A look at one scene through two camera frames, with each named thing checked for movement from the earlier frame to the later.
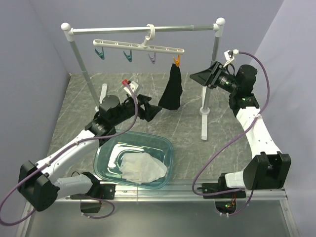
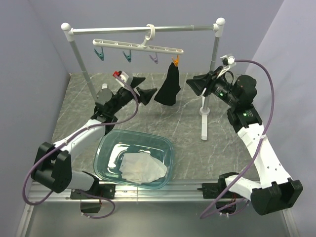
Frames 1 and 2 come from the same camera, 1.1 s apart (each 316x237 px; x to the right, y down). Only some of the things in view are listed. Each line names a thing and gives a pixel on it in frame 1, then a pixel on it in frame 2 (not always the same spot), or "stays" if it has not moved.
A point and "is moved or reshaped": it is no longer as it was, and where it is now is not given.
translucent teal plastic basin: (139, 159) stays
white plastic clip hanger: (150, 36) stays
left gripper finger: (151, 111) to (145, 95)
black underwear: (171, 98) is moved or reshaped
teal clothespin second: (129, 57) stays
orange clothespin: (177, 61) stays
